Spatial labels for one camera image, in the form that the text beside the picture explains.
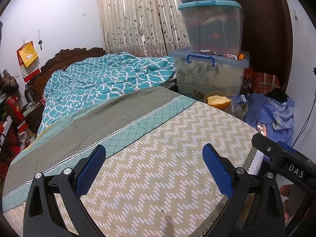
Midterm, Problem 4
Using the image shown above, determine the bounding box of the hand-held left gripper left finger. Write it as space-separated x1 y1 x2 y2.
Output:
23 144 107 237

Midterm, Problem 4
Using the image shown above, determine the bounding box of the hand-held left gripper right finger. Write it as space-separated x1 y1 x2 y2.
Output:
202 143 287 237

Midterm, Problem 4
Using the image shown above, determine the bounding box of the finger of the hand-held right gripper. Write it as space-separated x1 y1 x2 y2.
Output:
251 133 282 164

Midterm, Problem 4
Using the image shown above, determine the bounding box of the beige plastic trash bin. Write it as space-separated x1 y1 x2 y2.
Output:
203 91 249 123

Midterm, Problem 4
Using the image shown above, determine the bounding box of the blue and white carton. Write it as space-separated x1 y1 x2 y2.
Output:
228 94 247 103

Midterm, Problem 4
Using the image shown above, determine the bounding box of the orange pomelo peel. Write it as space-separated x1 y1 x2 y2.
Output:
207 94 233 110

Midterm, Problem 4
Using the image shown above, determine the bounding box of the person's right hand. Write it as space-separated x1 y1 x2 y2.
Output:
280 184 292 224

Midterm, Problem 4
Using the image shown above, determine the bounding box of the black smartphone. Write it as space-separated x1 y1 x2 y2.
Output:
256 122 268 138

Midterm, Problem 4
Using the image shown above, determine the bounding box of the blue garment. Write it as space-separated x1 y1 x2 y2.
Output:
244 92 296 146

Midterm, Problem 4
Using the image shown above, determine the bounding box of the crumpled clear plastic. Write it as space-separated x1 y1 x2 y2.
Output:
230 102 245 116

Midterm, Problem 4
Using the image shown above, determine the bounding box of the black cloth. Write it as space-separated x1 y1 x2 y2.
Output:
265 88 291 103

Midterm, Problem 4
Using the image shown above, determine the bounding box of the zigzag patterned bed sheet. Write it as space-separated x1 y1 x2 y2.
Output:
0 86 265 237

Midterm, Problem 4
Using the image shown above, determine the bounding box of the orange printed bag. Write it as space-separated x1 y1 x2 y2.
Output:
243 66 282 94

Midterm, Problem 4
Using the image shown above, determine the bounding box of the dark wooden bedside table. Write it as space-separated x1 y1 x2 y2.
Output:
21 101 45 134

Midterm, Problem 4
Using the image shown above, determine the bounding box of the teal patterned quilt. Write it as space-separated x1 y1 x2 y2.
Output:
36 52 177 135

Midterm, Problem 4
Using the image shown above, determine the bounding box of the grey shelf unit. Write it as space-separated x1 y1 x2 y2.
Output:
0 91 35 179

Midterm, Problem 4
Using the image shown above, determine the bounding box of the red gift box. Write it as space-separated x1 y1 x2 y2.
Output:
6 96 28 134

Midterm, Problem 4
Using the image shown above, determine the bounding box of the carved wooden headboard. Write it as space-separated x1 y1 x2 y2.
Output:
24 47 106 104

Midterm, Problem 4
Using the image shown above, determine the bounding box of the dark brown wooden door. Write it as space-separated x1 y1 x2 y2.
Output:
231 0 297 97

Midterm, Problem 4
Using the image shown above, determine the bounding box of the brown handbag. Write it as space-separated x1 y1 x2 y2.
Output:
0 69 20 94

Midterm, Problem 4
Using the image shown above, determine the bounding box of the clear storage box teal lid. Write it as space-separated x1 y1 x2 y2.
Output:
177 0 245 56

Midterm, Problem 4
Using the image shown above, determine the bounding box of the leaf print curtain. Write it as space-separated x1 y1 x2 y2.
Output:
96 0 191 58

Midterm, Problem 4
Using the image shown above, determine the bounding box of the thin black cable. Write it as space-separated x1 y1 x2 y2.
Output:
292 98 314 144

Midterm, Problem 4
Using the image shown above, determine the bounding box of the clear storage box blue handle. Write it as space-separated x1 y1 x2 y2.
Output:
168 48 250 100

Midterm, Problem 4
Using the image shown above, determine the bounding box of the red and yellow wall calendar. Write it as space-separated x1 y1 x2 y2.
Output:
16 40 40 82

